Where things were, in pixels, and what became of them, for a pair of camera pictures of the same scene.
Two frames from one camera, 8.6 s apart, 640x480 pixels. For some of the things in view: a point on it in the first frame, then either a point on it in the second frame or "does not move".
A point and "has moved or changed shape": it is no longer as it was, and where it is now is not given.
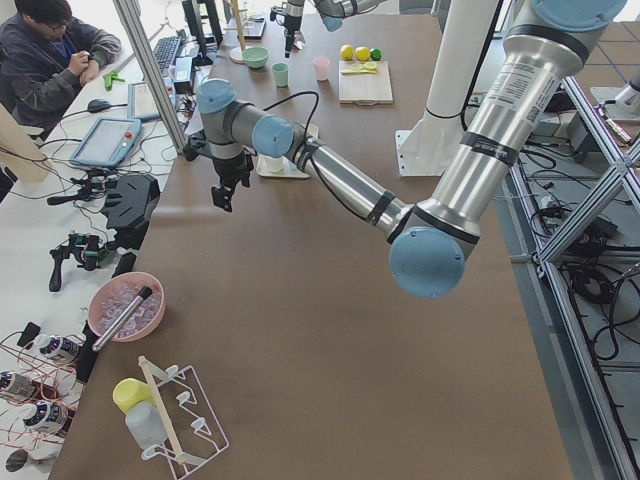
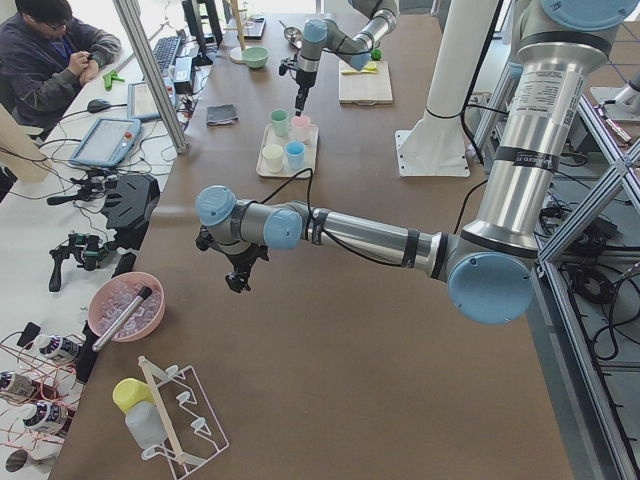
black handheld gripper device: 89,249 does not move
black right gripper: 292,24 → 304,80
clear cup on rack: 146,424 does not move
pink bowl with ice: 111,296 does not move
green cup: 280,70 has moved or changed shape
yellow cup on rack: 130,391 does not move
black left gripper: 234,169 → 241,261
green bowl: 255,57 does not move
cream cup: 274,164 does not move
